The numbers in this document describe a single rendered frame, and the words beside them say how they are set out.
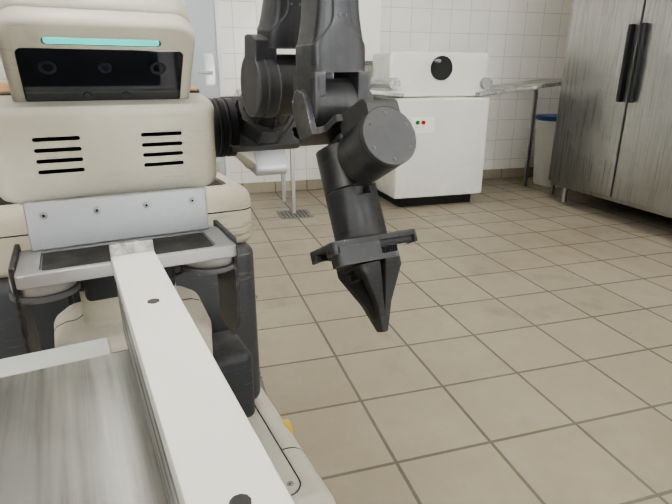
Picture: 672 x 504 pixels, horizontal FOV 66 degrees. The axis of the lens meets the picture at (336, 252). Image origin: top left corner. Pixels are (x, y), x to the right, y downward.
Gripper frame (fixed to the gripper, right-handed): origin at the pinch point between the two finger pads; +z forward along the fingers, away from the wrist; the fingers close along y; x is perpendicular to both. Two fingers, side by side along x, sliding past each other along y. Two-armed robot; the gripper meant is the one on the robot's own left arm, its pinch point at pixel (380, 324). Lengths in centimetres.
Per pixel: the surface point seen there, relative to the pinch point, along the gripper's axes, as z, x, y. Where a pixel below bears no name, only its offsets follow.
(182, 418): -0.3, -27.7, -24.3
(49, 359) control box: -3.7, -7.9, -30.0
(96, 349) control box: -3.7, -7.9, -27.0
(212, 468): 1.1, -30.5, -23.9
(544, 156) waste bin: -96, 300, 379
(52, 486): 2.2, -19.6, -29.7
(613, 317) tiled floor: 30, 113, 178
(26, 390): -2.2, -11.2, -31.1
